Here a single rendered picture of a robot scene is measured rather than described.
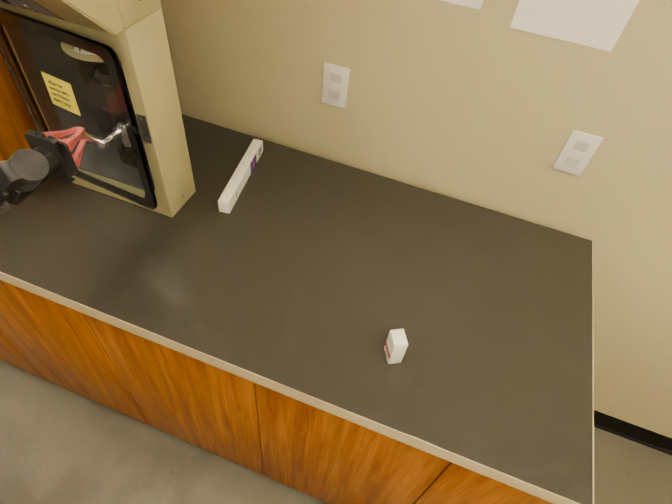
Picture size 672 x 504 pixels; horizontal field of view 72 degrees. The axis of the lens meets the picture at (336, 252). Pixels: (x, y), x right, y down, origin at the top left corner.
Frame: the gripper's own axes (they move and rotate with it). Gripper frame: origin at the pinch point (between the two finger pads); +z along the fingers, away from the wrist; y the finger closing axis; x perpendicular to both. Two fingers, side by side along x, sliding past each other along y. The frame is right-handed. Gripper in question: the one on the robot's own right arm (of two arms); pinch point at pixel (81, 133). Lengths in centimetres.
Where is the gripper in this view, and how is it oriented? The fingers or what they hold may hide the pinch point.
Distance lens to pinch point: 111.0
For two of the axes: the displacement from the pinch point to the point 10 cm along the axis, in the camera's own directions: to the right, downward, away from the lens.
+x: -9.3, -3.2, 1.6
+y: 0.9, -6.5, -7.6
